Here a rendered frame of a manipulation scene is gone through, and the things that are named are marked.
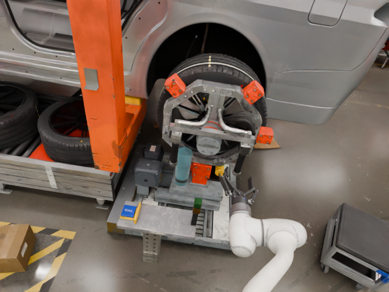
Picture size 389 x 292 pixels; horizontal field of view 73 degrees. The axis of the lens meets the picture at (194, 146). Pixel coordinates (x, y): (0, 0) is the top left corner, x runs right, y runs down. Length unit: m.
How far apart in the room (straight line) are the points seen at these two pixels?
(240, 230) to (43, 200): 1.65
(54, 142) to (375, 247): 2.18
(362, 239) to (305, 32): 1.33
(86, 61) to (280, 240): 1.07
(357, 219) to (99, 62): 1.88
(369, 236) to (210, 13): 1.70
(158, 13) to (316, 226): 1.95
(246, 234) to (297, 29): 1.16
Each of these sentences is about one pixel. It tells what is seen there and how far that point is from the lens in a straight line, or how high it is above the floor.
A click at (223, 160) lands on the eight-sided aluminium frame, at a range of 1.66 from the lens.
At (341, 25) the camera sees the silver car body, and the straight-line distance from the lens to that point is 1.78.
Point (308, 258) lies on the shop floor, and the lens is 2.24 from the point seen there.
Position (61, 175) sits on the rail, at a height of 0.31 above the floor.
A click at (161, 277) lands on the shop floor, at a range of 1.89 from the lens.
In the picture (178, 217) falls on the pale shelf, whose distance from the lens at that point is 1.57.
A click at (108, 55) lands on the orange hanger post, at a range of 1.25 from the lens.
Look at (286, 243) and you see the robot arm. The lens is 1.04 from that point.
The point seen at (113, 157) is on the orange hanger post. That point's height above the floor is 0.65.
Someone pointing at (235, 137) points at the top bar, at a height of 0.97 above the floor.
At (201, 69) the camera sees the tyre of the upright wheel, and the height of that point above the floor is 1.16.
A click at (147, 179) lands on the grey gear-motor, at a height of 0.33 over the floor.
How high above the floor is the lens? 1.75
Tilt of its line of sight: 40 degrees down
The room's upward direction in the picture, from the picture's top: 10 degrees clockwise
